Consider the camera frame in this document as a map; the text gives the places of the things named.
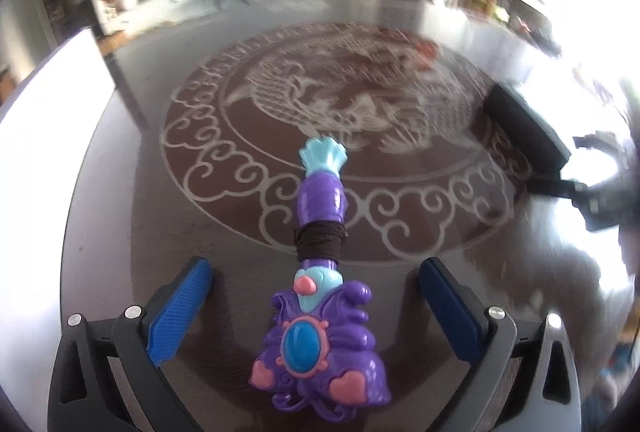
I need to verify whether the black rectangular box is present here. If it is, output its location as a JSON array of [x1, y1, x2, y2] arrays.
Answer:
[[483, 83, 572, 178]]

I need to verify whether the purple toy wand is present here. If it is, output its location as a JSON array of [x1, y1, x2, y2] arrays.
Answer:
[[248, 137, 390, 423]]

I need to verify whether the white storage bin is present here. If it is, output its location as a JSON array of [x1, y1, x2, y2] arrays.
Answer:
[[1, 28, 115, 431]]

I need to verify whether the cardboard box on floor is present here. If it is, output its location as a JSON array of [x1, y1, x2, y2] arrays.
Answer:
[[98, 31, 129, 58]]

